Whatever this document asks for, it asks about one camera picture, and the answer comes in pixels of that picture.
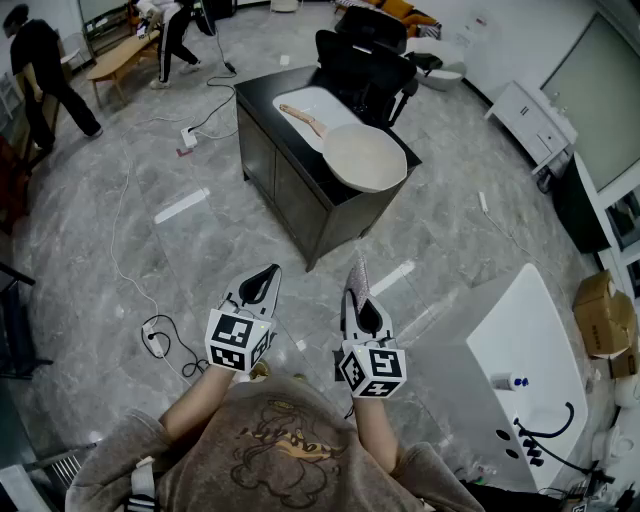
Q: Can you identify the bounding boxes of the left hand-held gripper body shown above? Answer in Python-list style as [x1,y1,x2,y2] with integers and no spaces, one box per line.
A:
[204,292,277,374]

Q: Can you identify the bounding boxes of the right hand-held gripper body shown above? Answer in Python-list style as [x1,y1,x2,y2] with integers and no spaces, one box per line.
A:
[338,327,408,400]

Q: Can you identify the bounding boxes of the silver mesh scrubber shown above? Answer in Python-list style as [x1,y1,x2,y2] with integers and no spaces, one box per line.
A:
[345,253,372,314]

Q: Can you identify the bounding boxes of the beige pan with wooden handle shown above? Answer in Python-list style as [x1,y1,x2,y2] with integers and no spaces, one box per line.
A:
[278,103,409,194]

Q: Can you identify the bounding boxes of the person's left forearm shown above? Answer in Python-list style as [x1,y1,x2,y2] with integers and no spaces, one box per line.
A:
[158,363,237,447]

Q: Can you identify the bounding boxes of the person's right forearm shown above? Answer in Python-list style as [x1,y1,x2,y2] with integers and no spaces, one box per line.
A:
[351,394,402,475]

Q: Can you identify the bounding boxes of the dark wooden cabinet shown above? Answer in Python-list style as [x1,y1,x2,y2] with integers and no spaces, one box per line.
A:
[233,64,423,274]

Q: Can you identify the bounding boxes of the person's grey printed shirt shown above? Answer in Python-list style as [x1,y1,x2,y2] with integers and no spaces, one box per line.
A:
[64,375,487,512]

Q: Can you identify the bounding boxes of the bottle with blue cap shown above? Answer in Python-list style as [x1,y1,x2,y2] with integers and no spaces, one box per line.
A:
[490,371,531,393]

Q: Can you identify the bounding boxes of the white glossy table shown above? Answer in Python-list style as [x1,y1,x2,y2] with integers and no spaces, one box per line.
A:
[464,263,590,494]

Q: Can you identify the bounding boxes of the white mat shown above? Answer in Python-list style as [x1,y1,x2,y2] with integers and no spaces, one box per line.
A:
[271,85,374,156]

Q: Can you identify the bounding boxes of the cardboard box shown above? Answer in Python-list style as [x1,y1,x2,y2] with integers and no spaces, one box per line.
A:
[572,269,640,360]

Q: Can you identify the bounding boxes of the black side table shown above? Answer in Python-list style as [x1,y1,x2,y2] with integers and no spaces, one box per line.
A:
[0,261,55,382]

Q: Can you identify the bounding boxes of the white low cabinet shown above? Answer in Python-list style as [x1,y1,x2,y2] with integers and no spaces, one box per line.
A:
[483,79,580,177]

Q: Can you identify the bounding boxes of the black office chair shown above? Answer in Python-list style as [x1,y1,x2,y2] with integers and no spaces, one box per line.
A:
[314,5,420,130]

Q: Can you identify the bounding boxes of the light wooden bench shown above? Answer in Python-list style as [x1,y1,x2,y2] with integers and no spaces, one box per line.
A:
[85,28,162,110]

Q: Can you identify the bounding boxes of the white beanbag seat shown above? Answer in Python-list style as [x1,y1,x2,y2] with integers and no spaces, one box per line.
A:
[405,36,470,93]

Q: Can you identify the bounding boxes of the orange sofa cushions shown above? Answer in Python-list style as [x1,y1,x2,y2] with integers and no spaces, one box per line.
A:
[367,0,442,32]

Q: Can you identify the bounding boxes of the black floor cable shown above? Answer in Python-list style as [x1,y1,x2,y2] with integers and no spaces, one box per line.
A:
[140,313,211,380]

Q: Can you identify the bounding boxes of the white harness strap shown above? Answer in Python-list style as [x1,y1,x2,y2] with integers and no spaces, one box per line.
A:
[123,453,160,512]

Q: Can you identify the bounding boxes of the black curved cable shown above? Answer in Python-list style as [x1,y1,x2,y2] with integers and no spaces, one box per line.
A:
[512,401,577,441]

